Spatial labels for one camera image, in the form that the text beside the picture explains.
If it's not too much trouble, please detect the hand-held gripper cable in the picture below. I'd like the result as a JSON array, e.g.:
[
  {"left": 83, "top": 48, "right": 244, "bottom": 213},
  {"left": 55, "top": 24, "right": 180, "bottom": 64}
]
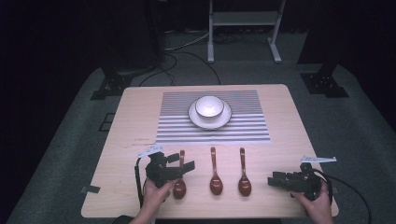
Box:
[
  {"left": 313, "top": 168, "right": 374, "bottom": 224},
  {"left": 134, "top": 157, "right": 148, "bottom": 208}
]

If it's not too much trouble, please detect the white metal stand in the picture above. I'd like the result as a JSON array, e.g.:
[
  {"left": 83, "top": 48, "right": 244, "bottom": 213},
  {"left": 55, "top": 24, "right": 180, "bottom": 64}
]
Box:
[{"left": 206, "top": 0, "right": 287, "bottom": 64}]

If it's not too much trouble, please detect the red-brown spoon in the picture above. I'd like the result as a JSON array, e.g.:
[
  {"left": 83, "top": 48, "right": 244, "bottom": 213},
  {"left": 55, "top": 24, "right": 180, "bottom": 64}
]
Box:
[
  {"left": 237, "top": 147, "right": 252, "bottom": 197},
  {"left": 173, "top": 149, "right": 188, "bottom": 201},
  {"left": 209, "top": 147, "right": 224, "bottom": 196}
]

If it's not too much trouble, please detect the person's dark clothing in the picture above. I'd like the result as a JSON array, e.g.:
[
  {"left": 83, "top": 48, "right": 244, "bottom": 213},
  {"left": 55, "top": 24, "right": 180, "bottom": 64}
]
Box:
[{"left": 111, "top": 214, "right": 135, "bottom": 224}]

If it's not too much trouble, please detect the white floor cable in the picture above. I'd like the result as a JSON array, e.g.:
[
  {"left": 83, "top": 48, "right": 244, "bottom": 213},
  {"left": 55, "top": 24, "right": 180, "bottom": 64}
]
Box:
[{"left": 164, "top": 28, "right": 210, "bottom": 52}]

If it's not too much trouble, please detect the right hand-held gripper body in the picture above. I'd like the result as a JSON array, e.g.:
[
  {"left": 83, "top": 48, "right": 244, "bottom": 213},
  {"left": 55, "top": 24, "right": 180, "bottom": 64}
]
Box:
[{"left": 279, "top": 154, "right": 337, "bottom": 202}]

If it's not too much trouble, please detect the black stand base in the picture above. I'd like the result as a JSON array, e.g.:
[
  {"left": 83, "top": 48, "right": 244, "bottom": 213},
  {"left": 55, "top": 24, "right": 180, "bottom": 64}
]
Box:
[
  {"left": 300, "top": 63, "right": 350, "bottom": 99},
  {"left": 90, "top": 65, "right": 134, "bottom": 102}
]

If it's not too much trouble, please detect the white bowl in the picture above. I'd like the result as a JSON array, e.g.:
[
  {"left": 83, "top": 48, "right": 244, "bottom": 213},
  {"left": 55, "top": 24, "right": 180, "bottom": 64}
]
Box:
[{"left": 194, "top": 95, "right": 225, "bottom": 119}]

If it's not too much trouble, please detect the left hand-held gripper cable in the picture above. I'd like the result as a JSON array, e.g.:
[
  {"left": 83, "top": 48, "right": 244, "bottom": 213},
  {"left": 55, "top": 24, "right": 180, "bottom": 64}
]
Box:
[{"left": 134, "top": 157, "right": 148, "bottom": 208}]

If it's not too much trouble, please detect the person's right hand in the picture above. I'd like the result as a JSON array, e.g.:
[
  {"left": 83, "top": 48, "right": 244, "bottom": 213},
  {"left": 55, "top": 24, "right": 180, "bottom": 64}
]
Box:
[{"left": 290, "top": 181, "right": 334, "bottom": 217}]

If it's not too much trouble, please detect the striped placemat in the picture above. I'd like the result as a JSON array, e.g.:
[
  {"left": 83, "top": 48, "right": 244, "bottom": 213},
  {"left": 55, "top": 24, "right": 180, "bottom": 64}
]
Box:
[{"left": 155, "top": 90, "right": 271, "bottom": 145}]

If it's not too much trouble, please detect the person's left hand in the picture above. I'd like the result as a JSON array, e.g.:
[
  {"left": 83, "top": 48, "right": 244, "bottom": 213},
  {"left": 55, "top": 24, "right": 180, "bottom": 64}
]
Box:
[{"left": 142, "top": 179, "right": 177, "bottom": 213}]

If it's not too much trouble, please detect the black tape rectangle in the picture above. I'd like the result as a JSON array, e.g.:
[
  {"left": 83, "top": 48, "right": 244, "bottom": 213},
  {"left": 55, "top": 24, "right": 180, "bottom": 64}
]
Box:
[{"left": 98, "top": 112, "right": 117, "bottom": 133}]

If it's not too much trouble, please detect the white plate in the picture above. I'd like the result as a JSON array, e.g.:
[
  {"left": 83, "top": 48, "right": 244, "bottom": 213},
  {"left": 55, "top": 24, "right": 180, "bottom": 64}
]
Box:
[{"left": 188, "top": 99, "right": 233, "bottom": 131}]

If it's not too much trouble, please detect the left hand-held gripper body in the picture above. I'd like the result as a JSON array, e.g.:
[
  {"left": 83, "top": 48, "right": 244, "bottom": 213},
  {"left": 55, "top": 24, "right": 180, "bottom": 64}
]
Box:
[{"left": 137, "top": 143, "right": 185, "bottom": 189}]

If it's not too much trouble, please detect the black floor cable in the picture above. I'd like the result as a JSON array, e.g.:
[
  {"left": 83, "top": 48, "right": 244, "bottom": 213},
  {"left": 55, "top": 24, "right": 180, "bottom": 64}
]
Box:
[{"left": 137, "top": 50, "right": 222, "bottom": 88}]

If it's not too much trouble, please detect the grey tape strip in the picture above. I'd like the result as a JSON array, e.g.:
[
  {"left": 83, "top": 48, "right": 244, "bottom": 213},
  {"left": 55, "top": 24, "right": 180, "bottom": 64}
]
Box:
[{"left": 80, "top": 185, "right": 102, "bottom": 195}]

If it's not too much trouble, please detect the right hand-held gripper cable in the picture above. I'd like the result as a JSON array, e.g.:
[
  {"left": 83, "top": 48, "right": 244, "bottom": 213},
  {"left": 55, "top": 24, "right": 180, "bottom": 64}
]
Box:
[{"left": 313, "top": 168, "right": 374, "bottom": 224}]

